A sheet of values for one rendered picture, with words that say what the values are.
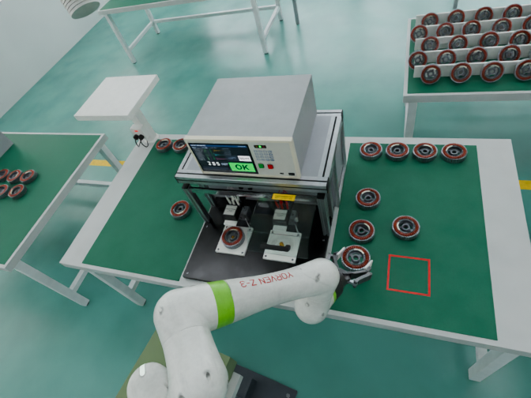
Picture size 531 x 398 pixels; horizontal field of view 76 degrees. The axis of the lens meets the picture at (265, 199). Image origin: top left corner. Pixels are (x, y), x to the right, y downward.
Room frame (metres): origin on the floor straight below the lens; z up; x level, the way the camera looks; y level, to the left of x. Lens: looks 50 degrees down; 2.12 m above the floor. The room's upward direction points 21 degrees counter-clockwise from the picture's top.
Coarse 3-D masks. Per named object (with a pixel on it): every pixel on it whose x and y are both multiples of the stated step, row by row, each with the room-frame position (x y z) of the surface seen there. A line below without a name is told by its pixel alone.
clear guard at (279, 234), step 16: (272, 192) 0.89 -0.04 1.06; (288, 192) 0.86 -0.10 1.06; (304, 192) 0.83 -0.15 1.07; (256, 208) 0.84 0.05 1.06; (272, 208) 0.81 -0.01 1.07; (288, 208) 0.78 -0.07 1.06; (304, 208) 0.75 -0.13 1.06; (256, 224) 0.77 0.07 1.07; (272, 224) 0.74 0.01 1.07; (288, 224) 0.71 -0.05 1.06; (304, 224) 0.69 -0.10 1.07; (256, 240) 0.71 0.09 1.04; (272, 240) 0.69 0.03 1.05; (288, 240) 0.66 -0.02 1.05; (304, 240) 0.63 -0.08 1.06; (288, 256) 0.62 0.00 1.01; (304, 256) 0.59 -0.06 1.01
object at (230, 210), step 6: (240, 198) 1.07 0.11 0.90; (228, 204) 1.06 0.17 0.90; (240, 204) 1.03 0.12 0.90; (228, 210) 1.00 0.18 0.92; (234, 210) 0.99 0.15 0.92; (240, 210) 1.00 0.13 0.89; (228, 216) 0.98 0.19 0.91; (234, 216) 0.96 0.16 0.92; (228, 222) 0.97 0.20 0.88; (234, 222) 0.96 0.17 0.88
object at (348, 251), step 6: (348, 246) 0.64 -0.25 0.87; (354, 246) 0.63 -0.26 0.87; (360, 246) 0.62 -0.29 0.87; (342, 252) 0.63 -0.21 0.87; (348, 252) 0.61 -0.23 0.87; (354, 252) 0.61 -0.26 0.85; (360, 252) 0.60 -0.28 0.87; (366, 252) 0.59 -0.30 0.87; (342, 258) 0.60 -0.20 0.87; (366, 258) 0.56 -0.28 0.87; (342, 264) 0.58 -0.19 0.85; (348, 264) 0.56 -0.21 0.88; (354, 264) 0.56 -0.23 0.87; (360, 264) 0.55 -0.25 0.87; (366, 264) 0.54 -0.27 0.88; (348, 270) 0.55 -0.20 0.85; (354, 270) 0.54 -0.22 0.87
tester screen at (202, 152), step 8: (200, 152) 1.07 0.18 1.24; (208, 152) 1.05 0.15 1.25; (216, 152) 1.03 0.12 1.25; (224, 152) 1.01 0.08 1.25; (232, 152) 0.99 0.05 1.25; (240, 152) 0.97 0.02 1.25; (248, 152) 0.96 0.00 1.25; (200, 160) 1.08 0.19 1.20; (208, 160) 1.06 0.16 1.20; (216, 160) 1.04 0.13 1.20; (224, 160) 1.02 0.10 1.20; (232, 160) 1.00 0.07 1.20
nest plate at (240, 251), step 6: (246, 228) 0.97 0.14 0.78; (246, 234) 0.94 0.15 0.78; (228, 240) 0.94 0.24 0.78; (246, 240) 0.91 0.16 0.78; (222, 246) 0.92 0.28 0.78; (240, 246) 0.88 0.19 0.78; (246, 246) 0.87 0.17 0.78; (222, 252) 0.89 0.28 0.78; (228, 252) 0.88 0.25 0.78; (234, 252) 0.87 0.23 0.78; (240, 252) 0.86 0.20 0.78
